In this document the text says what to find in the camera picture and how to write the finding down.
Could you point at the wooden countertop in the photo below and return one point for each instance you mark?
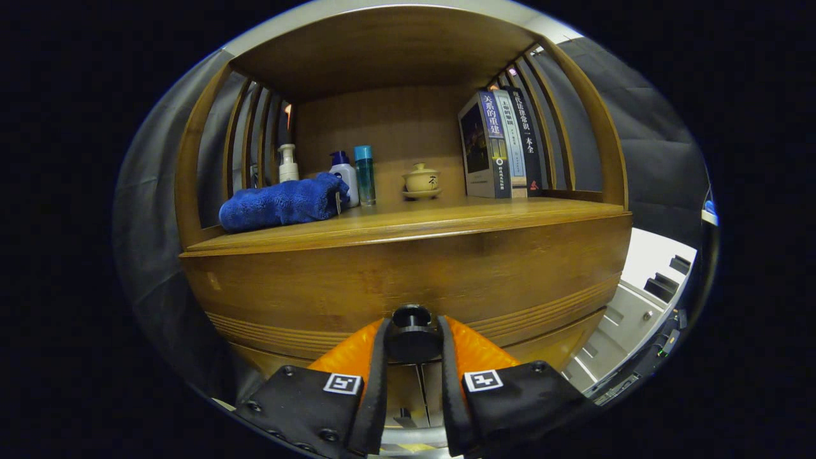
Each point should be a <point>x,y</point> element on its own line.
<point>414,220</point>

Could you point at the blue fluffy towel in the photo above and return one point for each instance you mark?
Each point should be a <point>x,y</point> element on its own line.
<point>280,204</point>

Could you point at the clear blue bottle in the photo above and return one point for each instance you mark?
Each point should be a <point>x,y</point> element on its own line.
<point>365,178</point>

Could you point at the beige lidded teacup with saucer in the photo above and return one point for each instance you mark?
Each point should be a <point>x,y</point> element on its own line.
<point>421,182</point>

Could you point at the white pump bottle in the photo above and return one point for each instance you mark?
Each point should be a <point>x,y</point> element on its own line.
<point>289,169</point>

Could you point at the grey metal cabinet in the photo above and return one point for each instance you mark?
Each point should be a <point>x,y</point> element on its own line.
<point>631,312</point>

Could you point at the blue and white object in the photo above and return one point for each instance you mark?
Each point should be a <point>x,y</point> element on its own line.
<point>709,209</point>

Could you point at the wooden cabinet with slatted sides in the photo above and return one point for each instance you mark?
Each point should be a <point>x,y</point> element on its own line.
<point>382,51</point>

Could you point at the white lotion bottle blue cap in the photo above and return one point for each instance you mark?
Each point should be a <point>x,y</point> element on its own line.
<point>347,178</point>

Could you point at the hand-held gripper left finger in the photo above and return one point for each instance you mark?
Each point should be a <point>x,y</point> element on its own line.
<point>380,382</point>

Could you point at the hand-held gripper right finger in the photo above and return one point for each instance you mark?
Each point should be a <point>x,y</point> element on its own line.
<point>448,389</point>

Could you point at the wooden drawer with black knob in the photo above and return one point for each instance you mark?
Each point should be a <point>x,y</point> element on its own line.
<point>382,274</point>

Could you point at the book with dark cover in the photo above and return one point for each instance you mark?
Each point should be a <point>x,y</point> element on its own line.
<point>478,146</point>

